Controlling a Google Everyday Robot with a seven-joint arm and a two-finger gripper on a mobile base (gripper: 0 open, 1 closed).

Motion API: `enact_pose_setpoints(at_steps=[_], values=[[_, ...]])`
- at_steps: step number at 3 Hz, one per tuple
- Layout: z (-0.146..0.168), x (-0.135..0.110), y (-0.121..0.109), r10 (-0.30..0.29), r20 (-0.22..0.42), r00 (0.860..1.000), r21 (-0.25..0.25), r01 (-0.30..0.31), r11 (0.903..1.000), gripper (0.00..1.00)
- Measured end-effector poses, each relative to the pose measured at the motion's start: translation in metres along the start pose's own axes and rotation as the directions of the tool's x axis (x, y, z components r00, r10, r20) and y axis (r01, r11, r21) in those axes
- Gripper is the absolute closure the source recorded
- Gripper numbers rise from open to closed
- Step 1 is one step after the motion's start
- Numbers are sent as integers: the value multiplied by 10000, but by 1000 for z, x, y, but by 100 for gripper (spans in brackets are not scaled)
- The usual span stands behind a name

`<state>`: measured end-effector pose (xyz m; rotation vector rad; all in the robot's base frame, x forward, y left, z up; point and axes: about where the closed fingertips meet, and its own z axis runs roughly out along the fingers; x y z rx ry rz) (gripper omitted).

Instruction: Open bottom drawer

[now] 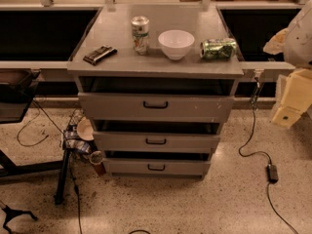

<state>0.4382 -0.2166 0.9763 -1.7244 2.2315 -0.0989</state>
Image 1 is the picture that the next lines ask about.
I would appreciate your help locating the green can lying sideways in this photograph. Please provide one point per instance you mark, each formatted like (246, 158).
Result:
(223, 48)

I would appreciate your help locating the grey drawer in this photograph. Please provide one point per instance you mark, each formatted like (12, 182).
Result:
(156, 167)
(158, 99)
(157, 136)

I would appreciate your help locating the brown cup on floor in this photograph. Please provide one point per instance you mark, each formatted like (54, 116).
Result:
(96, 159)

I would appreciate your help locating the grey bottom drawer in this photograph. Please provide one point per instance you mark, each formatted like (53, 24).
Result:
(156, 167)

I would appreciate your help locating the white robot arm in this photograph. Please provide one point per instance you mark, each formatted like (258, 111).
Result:
(295, 43)

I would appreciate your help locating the small bowl on floor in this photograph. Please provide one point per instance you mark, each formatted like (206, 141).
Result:
(85, 129)

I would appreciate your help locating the black stand leg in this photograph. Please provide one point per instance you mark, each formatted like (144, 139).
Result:
(62, 177)

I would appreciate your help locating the white bowl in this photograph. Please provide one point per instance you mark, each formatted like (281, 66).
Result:
(176, 44)

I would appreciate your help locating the grey middle drawer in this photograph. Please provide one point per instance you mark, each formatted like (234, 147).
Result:
(157, 136)

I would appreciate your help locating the black snack bar wrapper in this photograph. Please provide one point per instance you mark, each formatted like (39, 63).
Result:
(99, 54)

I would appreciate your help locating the grey top drawer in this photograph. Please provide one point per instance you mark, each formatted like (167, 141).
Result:
(158, 99)

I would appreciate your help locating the black power adapter with cable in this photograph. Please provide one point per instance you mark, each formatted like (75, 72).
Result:
(271, 169)

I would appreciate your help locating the upright white soda can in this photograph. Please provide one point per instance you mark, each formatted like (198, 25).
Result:
(140, 32)

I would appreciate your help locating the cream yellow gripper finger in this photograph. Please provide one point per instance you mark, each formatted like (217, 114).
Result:
(293, 97)

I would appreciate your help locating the grey drawer cabinet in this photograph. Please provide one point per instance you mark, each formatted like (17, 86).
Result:
(113, 28)

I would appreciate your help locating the black tripod foot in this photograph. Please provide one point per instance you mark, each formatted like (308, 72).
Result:
(11, 214)

